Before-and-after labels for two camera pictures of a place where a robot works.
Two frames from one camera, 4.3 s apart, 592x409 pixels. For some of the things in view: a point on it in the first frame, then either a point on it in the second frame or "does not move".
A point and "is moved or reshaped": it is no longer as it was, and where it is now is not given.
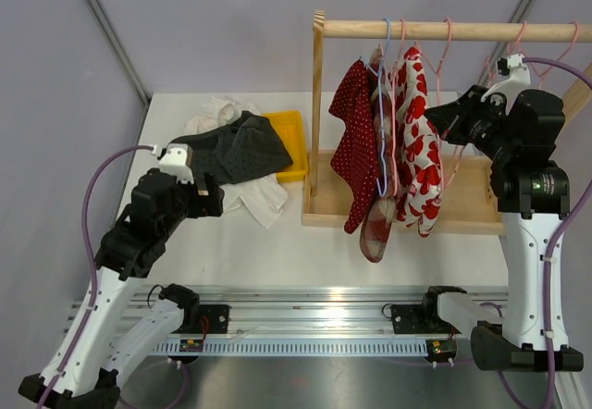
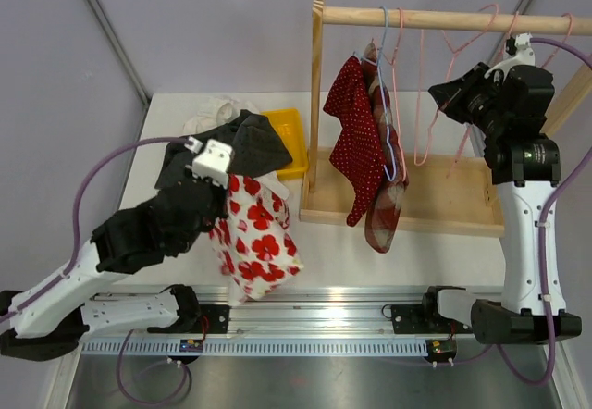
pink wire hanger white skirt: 529,62 → 558,49
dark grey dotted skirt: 247,148 does not move
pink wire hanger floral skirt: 437,74 → 454,54
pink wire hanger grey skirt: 493,71 is moved or reshaped
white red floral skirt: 417,153 → 254,243
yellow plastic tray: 290,129 does not move
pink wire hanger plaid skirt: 394,113 → 392,62
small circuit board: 191,345 does not move
